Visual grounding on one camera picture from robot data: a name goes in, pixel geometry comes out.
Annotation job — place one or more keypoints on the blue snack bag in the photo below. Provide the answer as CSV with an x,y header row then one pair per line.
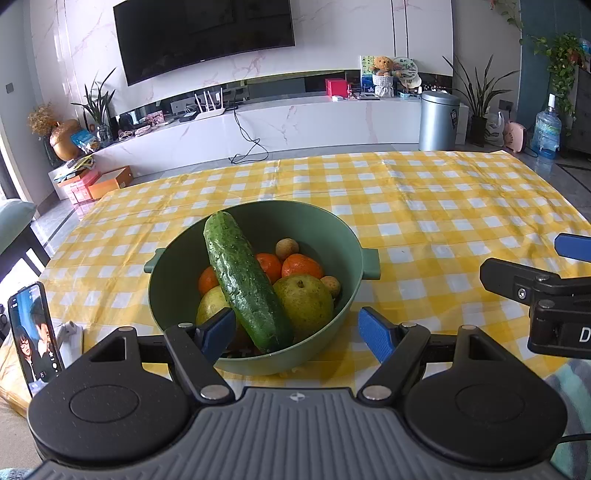
x,y
85,141

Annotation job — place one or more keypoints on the yellow-green pear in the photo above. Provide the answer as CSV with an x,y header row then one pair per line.
x,y
210,307
304,307

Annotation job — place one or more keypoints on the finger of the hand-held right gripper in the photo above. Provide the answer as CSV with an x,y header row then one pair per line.
x,y
572,247
503,276

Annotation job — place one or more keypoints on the white phone stand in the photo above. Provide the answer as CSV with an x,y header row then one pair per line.
x,y
70,337

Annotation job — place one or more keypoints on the pink boxes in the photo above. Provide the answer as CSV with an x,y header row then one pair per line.
x,y
78,187

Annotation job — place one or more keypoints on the blue water jug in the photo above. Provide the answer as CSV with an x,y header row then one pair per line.
x,y
548,134

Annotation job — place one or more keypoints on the grey cabinet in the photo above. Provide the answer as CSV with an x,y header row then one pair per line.
x,y
579,120

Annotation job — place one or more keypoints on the green cucumber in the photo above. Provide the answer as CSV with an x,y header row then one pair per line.
x,y
240,277

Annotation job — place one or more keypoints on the orange box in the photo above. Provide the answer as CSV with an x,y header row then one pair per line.
x,y
111,182

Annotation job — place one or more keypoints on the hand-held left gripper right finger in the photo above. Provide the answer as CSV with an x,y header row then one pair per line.
x,y
375,333

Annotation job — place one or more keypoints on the grey metal trash can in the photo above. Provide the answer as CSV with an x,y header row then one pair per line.
x,y
438,122

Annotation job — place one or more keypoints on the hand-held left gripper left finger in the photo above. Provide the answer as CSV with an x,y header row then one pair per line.
x,y
217,333

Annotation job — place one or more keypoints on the light green chair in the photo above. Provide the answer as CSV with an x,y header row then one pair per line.
x,y
14,217

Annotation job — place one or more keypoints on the hanging ivy plant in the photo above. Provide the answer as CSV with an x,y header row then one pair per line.
x,y
561,60

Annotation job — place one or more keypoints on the potted snake plant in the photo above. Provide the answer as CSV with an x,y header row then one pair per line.
x,y
478,101

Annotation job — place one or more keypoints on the smartphone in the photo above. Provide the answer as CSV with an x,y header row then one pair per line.
x,y
34,337

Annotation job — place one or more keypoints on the red box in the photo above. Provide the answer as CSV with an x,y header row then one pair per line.
x,y
337,87

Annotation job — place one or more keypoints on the standing picture card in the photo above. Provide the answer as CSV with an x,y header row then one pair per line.
x,y
367,74

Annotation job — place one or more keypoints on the yellow checked tablecloth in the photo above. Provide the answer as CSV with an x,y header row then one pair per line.
x,y
438,207

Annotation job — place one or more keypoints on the green colander bowl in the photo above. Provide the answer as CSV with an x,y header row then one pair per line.
x,y
323,230

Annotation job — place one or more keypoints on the white plastic bag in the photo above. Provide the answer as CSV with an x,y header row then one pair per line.
x,y
494,131

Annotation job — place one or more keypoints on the brown kiwi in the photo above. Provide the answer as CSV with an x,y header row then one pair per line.
x,y
331,286

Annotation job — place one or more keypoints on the round printed fan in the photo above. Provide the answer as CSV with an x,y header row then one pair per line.
x,y
407,71

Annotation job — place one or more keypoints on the white router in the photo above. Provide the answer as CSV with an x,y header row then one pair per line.
x,y
210,108

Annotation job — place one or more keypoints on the potted orchid plant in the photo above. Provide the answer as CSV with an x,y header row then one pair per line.
x,y
99,108

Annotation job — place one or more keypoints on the dried flower bunch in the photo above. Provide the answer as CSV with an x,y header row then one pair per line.
x,y
42,120

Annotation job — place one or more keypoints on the pink pig-shaped heater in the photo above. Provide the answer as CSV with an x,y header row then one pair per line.
x,y
515,137

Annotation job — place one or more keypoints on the teal patterned cloth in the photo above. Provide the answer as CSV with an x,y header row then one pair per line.
x,y
577,392

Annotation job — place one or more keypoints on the black wall television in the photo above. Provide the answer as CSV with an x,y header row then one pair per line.
x,y
203,37

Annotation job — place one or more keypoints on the large orange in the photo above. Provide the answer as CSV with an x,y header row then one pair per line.
x,y
302,266

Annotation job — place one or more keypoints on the white marble TV cabinet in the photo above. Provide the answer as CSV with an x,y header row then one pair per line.
x,y
323,124

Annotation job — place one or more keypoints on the small orange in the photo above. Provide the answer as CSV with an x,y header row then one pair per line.
x,y
270,265
207,281

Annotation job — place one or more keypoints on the teddy bear in basket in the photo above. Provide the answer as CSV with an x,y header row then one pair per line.
x,y
383,76

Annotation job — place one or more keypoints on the gold vase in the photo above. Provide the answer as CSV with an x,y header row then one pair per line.
x,y
64,141

